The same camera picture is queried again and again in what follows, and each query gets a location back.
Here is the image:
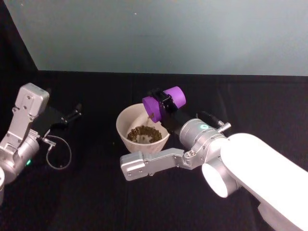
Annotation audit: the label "white bowl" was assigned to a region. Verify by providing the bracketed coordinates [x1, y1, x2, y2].
[115, 103, 171, 154]

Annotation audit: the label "thin looped left gripper cable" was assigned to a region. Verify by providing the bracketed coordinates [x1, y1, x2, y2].
[41, 135, 73, 170]

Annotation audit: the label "black table cloth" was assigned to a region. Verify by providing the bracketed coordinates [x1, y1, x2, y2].
[0, 0, 308, 231]

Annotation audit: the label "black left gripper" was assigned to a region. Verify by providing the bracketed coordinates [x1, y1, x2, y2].
[33, 103, 82, 138]

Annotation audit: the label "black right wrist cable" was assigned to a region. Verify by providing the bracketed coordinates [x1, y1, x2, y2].
[196, 111, 231, 132]

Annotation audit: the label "purple plastic cup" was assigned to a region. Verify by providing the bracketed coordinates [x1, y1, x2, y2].
[141, 86, 187, 123]

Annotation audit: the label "brown pellets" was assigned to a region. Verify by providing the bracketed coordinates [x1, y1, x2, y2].
[127, 125, 162, 144]

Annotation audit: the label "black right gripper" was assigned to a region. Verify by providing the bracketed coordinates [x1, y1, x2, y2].
[150, 88, 193, 140]

